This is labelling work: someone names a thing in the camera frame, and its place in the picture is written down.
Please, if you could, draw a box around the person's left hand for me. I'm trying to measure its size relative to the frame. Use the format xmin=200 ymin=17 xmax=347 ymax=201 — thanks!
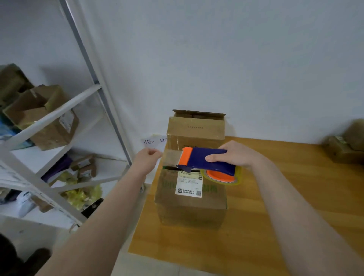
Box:
xmin=131 ymin=148 xmax=165 ymax=177

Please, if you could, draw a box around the person's right hand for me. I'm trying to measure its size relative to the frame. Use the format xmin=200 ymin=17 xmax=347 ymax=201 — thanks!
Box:
xmin=205 ymin=140 xmax=266 ymax=173

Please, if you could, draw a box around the blue orange tape dispenser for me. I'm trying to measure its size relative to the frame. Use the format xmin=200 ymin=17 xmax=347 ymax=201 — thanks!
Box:
xmin=177 ymin=146 xmax=243 ymax=186

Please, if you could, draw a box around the stack of cardboard boxes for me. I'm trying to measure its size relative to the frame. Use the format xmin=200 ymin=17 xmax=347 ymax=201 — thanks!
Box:
xmin=166 ymin=109 xmax=227 ymax=152

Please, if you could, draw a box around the large green-printed cardboard box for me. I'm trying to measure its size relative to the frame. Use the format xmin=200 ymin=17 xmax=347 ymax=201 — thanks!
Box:
xmin=155 ymin=149 xmax=229 ymax=230

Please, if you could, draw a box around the box barcode label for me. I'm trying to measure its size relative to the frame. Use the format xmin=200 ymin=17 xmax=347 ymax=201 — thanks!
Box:
xmin=323 ymin=135 xmax=364 ymax=166

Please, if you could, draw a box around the small open-flap cardboard box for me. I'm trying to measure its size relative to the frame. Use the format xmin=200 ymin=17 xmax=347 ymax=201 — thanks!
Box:
xmin=343 ymin=119 xmax=364 ymax=151

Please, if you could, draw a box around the person's left forearm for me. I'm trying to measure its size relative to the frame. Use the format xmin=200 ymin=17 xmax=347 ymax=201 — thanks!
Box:
xmin=37 ymin=168 xmax=146 ymax=276

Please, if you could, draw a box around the brown cardboard scrap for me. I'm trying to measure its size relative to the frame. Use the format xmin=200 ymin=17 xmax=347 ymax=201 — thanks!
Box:
xmin=31 ymin=196 xmax=55 ymax=215

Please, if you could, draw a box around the small open carton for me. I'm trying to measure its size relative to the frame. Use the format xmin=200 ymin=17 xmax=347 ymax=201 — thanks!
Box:
xmin=71 ymin=155 xmax=98 ymax=180

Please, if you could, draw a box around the black mobile phone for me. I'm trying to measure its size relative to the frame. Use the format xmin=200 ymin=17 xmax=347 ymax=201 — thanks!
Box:
xmin=80 ymin=198 xmax=105 ymax=220

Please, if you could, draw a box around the yellow plastic bag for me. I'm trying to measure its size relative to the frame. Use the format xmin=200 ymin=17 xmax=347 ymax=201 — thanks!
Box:
xmin=60 ymin=182 xmax=104 ymax=212

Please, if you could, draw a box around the wooden table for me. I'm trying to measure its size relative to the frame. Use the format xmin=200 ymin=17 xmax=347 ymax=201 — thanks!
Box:
xmin=128 ymin=136 xmax=364 ymax=276

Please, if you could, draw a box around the dark blue bag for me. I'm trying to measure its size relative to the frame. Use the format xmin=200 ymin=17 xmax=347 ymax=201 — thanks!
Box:
xmin=42 ymin=156 xmax=74 ymax=184

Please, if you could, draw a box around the large worn shelf carton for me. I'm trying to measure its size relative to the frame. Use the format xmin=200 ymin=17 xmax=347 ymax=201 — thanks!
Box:
xmin=3 ymin=84 xmax=80 ymax=152

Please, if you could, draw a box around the grey metal shelf rack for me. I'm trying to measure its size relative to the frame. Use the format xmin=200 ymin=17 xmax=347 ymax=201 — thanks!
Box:
xmin=0 ymin=0 xmax=135 ymax=229

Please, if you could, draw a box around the white plastic bag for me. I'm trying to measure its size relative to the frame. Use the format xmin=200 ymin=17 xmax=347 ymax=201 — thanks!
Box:
xmin=14 ymin=190 xmax=38 ymax=218

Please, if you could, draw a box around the blue printed packet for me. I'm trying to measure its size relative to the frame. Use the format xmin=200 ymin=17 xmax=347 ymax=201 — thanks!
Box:
xmin=0 ymin=116 xmax=32 ymax=150

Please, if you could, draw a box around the dark crumpled shelf carton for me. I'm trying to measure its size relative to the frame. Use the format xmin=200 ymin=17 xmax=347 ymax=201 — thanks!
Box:
xmin=0 ymin=64 xmax=35 ymax=110

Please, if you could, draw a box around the white paper wall sign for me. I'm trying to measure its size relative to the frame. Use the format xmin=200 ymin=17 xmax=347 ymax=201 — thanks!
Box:
xmin=141 ymin=133 xmax=169 ymax=150

